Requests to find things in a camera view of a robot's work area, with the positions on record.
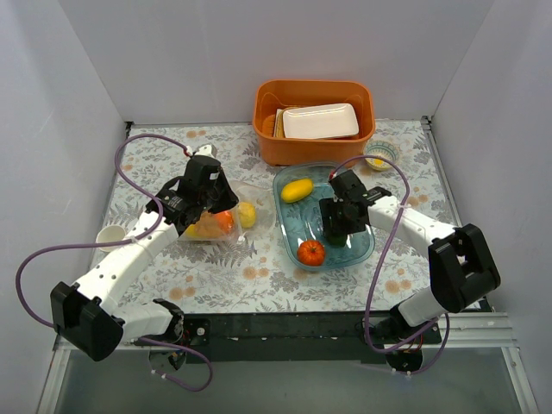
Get bright yellow lemon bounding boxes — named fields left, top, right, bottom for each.
left=184, top=224, right=198, bottom=238

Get orange fruit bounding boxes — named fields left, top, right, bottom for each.
left=214, top=210, right=235, bottom=235

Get pale yellow lemon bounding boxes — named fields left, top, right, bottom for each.
left=237, top=202, right=256, bottom=229

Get clear zip top bag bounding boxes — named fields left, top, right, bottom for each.
left=179, top=181, right=276, bottom=242

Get yellow mango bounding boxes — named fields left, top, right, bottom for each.
left=280, top=179, right=314, bottom=204

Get small orange pumpkin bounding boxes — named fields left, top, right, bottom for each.
left=297, top=240, right=325, bottom=267

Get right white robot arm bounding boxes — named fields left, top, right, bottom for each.
left=319, top=170, right=501, bottom=343

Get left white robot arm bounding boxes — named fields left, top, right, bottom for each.
left=50, top=154, right=238, bottom=361

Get clear blue glass dish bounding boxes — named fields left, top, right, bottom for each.
left=273, top=162, right=375, bottom=272

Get small patterned bowl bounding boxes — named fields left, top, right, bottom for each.
left=365, top=140, right=400, bottom=172

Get floral tablecloth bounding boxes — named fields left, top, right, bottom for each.
left=105, top=120, right=455, bottom=313

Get white rectangular tray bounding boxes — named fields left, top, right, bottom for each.
left=281, top=103, right=360, bottom=140

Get white cup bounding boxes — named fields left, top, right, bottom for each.
left=96, top=224, right=126, bottom=244

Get tan plates in basin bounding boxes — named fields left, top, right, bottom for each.
left=262, top=107, right=292, bottom=138

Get orange plastic basin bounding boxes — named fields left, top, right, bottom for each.
left=252, top=79, right=376, bottom=166

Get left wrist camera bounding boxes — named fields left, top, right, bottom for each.
left=183, top=144, right=217, bottom=159

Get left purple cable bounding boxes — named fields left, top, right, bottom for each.
left=15, top=133, right=215, bottom=392

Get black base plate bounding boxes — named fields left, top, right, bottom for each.
left=133, top=308, right=443, bottom=374

